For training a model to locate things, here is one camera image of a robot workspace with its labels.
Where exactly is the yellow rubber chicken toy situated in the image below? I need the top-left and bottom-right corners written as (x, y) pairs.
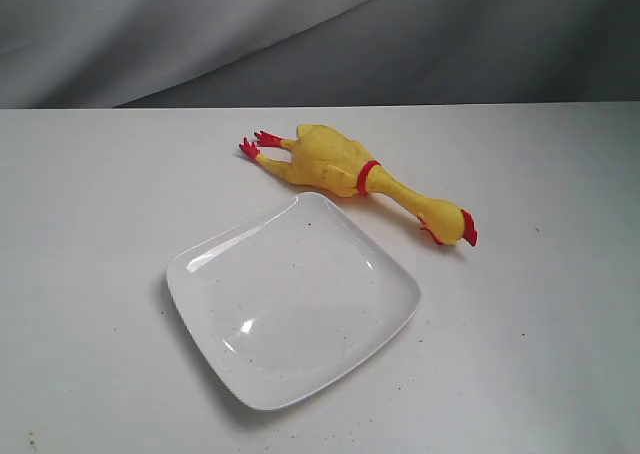
top-left (239, 124), bottom-right (478, 246)

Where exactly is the white square plate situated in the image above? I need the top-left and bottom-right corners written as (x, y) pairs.
top-left (166, 192), bottom-right (421, 411)

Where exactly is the grey backdrop cloth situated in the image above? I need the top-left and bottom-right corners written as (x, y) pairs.
top-left (1, 0), bottom-right (639, 108)

